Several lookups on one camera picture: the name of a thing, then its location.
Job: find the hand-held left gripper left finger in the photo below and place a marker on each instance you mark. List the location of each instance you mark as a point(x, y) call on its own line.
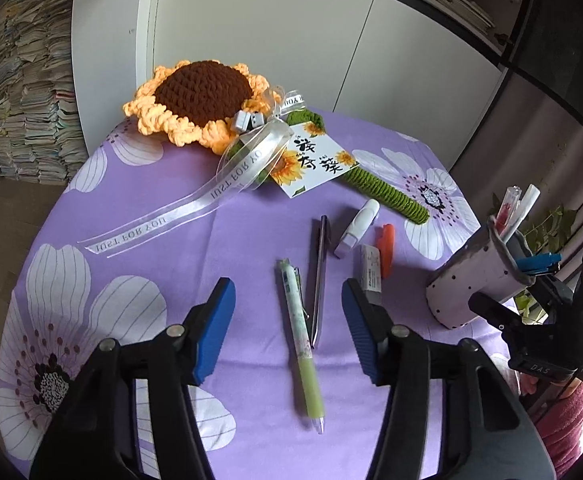
point(216, 330)

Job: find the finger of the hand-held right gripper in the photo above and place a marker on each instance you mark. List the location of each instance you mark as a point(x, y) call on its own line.
point(491, 310)
point(556, 287)

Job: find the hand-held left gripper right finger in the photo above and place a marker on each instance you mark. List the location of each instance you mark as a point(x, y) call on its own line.
point(364, 335)

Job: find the blue pen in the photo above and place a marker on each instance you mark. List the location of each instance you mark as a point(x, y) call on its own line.
point(541, 262)

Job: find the grey lilac pencil pouch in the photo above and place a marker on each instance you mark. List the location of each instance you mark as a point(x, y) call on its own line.
point(471, 285)

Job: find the white and green gel pen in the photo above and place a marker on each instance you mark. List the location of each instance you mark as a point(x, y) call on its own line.
point(296, 320)

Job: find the person's right forearm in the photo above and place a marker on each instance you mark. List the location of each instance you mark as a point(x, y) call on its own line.
point(561, 425)

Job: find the green potted plant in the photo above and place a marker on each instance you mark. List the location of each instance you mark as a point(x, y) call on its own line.
point(554, 225)

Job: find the white grey eraser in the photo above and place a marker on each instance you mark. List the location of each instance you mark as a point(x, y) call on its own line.
point(369, 270)

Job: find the dark grey metal pen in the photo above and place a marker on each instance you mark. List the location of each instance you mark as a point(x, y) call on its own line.
point(319, 270)

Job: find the orange highlighter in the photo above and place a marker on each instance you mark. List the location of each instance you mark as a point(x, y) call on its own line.
point(386, 255)

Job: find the clear pen with red ink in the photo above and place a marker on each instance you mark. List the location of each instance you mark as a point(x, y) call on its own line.
point(514, 194)

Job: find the white lilac correction tape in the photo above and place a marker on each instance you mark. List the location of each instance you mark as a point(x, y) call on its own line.
point(356, 227)

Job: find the purple floral tablecloth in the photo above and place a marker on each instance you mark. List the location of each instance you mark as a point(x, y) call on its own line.
point(171, 230)

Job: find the white printed ribbon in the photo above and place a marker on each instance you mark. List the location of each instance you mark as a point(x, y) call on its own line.
point(241, 170)

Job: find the sunflower gift card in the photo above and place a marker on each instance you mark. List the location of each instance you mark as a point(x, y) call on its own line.
point(316, 160)

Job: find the crochet sunflower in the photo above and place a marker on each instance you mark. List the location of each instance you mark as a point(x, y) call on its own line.
point(201, 90)

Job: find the white cabinet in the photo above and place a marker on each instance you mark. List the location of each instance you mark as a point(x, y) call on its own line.
point(371, 60)

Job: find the stack of magazines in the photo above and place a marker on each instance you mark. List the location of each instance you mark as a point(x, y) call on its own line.
point(26, 85)

